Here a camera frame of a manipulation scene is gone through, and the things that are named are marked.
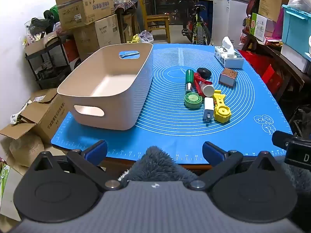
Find white charger plug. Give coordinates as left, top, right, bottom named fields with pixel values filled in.
left=203, top=97, right=214, bottom=122

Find grey-handled scissors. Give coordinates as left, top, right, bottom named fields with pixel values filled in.
left=119, top=52, right=140, bottom=59

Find black oval object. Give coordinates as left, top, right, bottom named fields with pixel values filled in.
left=197, top=67, right=212, bottom=79

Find dark wooden side table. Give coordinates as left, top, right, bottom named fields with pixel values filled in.
left=242, top=29, right=311, bottom=108

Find red action figure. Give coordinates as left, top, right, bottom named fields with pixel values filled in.
left=194, top=74, right=212, bottom=97

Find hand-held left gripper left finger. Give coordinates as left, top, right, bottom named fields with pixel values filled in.
left=31, top=139, right=125, bottom=191

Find blue plastic storage box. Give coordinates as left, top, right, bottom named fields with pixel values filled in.
left=282, top=4, right=311, bottom=59

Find white bone-shaped cloth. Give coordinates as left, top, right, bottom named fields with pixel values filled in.
left=10, top=101, right=32, bottom=126

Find green and white carton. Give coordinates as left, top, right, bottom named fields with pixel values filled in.
left=0, top=164, right=11, bottom=201

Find clear plastic bag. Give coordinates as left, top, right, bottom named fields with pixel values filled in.
left=138, top=30, right=154, bottom=44

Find green and white box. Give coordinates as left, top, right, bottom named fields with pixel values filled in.
left=250, top=13, right=268, bottom=42

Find beige woven sack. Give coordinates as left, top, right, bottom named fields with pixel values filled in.
left=10, top=133, right=45, bottom=167

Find yellow plastic toy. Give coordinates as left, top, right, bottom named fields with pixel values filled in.
left=212, top=90, right=231, bottom=123

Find cardboard box on cart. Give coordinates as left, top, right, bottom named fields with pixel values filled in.
left=24, top=31, right=62, bottom=55

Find white chest freezer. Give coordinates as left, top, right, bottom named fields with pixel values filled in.
left=211, top=0, right=251, bottom=50

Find open printed cardboard box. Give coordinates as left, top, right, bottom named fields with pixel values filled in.
left=54, top=0, right=115, bottom=31

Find white tissue pack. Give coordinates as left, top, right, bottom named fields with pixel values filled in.
left=214, top=36, right=244, bottom=69

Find wooden chair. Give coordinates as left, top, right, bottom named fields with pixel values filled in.
left=137, top=0, right=171, bottom=43

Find tall brown cardboard box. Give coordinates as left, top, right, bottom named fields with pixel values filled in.
left=73, top=15, right=121, bottom=59

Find grey fuzzy clothing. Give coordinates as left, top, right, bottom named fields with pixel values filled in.
left=118, top=146, right=200, bottom=183

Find green and black bicycle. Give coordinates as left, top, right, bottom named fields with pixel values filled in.
left=169, top=0, right=212, bottom=46

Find torn cardboard box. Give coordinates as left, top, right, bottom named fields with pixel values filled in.
left=0, top=89, right=71, bottom=146

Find white round bottle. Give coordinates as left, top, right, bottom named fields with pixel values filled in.
left=203, top=84, right=215, bottom=97

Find black metal cart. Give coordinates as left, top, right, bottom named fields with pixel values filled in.
left=24, top=32, right=74, bottom=90

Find red gift box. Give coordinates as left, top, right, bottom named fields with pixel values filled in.
left=239, top=50, right=284, bottom=96

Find brown-topped square block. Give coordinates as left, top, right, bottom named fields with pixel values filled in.
left=219, top=68, right=238, bottom=87

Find blue silicone mat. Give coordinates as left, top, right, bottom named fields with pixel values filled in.
left=51, top=43, right=293, bottom=163

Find beige plastic basket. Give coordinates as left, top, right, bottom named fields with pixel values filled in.
left=57, top=43, right=154, bottom=131

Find green round tin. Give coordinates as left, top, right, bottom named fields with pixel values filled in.
left=184, top=92, right=203, bottom=109

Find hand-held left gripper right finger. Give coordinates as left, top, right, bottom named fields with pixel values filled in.
left=188, top=141, right=280, bottom=191

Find red black appliance box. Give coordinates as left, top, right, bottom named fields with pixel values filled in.
left=62, top=39, right=81, bottom=71

